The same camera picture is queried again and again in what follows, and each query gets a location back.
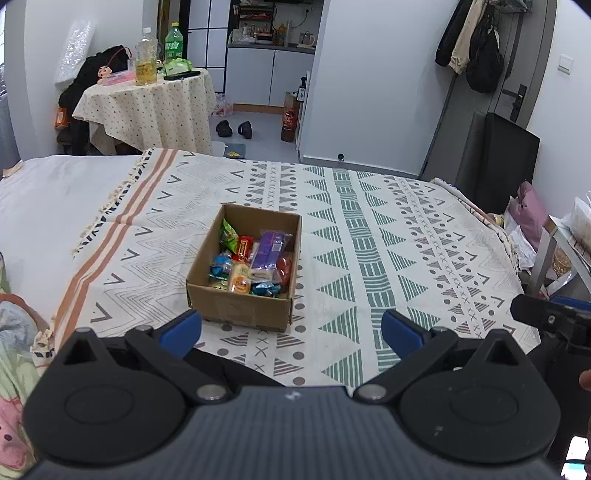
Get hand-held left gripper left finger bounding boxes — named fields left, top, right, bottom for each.
left=60, top=309, right=232, bottom=407

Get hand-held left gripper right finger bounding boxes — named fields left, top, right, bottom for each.
left=352, top=309, right=529, bottom=407

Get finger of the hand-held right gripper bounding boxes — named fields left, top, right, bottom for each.
left=510, top=294, right=591, bottom=334

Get brown cardboard box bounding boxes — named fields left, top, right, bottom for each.
left=185, top=204, right=303, bottom=332

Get blue green candy packet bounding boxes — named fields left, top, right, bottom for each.
left=209, top=253, right=234, bottom=289

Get orange bread packet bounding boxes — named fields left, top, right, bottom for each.
left=228, top=263, right=254, bottom=295

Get blue snack packet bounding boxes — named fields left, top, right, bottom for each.
left=250, top=281, right=282, bottom=299

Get red snack bar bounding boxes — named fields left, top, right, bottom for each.
left=232, top=235, right=256, bottom=264

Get shiny green snack packet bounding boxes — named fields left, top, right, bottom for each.
left=218, top=218, right=239, bottom=252

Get orange snack packet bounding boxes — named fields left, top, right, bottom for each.
left=273, top=255, right=295, bottom=286

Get purple snack packet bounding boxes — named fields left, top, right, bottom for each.
left=249, top=230, right=294, bottom=271

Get white metal rack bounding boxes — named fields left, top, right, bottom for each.
left=526, top=215, right=591, bottom=296

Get white phone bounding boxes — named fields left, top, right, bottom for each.
left=560, top=435, right=591, bottom=478

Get patterned blanket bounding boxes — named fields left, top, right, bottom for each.
left=30, top=148, right=541, bottom=388

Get pink pillow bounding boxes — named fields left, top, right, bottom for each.
left=508, top=181, right=549, bottom=252

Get clear plastic bag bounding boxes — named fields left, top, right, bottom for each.
left=570, top=196, right=591, bottom=241

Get black flat panel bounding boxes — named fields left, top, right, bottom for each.
left=473, top=112, right=541, bottom=215

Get floral quilt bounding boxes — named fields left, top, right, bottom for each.
left=0, top=253, right=56, bottom=472

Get white bed sheet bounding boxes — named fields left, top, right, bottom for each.
left=0, top=154, right=144, bottom=296

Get table with dotted tablecloth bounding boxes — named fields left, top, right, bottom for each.
left=72, top=69, right=217, bottom=155

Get red brown bottle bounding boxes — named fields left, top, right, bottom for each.
left=281, top=107, right=298, bottom=143

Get black hanging bag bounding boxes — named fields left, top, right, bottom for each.
left=465, top=14, right=505, bottom=93

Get pink box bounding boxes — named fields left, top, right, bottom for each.
left=102, top=70, right=137, bottom=87

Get white kitchen cabinet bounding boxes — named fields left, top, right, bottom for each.
left=225, top=44, right=317, bottom=109

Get black clothes on chair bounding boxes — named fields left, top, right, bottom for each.
left=58, top=45, right=137, bottom=155

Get yellow liquid bottle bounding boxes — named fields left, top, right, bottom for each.
left=135, top=28, right=159, bottom=86

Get green soda bottle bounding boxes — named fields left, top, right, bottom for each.
left=165, top=23, right=185, bottom=65

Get black hanging jacket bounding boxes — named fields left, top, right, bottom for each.
left=435, top=0, right=474, bottom=68

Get bubble wrap bag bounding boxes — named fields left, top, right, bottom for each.
left=54, top=19, right=95, bottom=90

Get cluttered kitchen shelf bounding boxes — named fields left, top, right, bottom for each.
left=228, top=0, right=319, bottom=49

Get door handle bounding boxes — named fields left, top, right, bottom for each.
left=501, top=84, right=528, bottom=123

